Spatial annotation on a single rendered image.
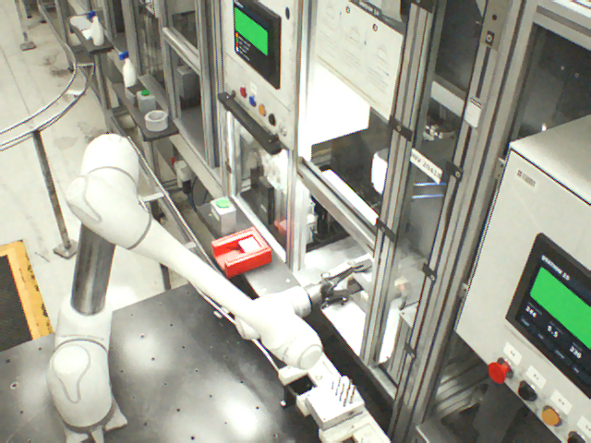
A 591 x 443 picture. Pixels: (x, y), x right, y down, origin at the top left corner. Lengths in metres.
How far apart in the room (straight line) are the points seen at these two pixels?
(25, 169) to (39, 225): 0.61
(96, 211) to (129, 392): 0.79
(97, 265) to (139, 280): 1.58
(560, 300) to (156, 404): 1.31
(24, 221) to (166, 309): 1.80
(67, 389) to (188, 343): 0.49
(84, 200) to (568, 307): 0.97
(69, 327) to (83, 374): 0.18
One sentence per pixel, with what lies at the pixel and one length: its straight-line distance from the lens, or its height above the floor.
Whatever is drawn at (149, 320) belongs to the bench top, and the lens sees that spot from 2.16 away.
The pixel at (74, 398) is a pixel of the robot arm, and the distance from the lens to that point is 1.78.
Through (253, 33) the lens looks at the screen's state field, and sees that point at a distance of 1.65.
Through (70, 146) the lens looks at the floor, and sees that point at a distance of 4.38.
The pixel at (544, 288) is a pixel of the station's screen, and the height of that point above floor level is 1.63.
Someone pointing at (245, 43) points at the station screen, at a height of 1.60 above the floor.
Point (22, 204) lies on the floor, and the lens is 3.95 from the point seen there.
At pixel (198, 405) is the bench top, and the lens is 1.94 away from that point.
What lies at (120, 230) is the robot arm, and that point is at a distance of 1.39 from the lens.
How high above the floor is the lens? 2.31
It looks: 40 degrees down
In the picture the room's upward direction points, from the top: 3 degrees clockwise
